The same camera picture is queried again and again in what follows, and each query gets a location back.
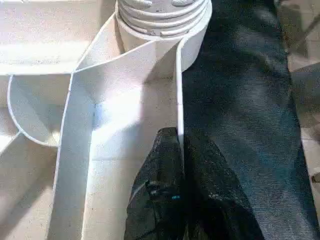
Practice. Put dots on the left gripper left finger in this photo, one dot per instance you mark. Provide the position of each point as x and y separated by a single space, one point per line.
157 195

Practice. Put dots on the white plastic table leg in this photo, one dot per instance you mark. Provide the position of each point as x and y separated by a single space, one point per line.
162 15

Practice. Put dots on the black table mat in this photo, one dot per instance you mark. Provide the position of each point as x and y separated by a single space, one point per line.
240 115

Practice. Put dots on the white plastic table top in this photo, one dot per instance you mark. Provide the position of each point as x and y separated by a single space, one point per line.
55 110

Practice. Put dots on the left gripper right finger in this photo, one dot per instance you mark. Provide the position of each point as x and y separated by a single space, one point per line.
215 195

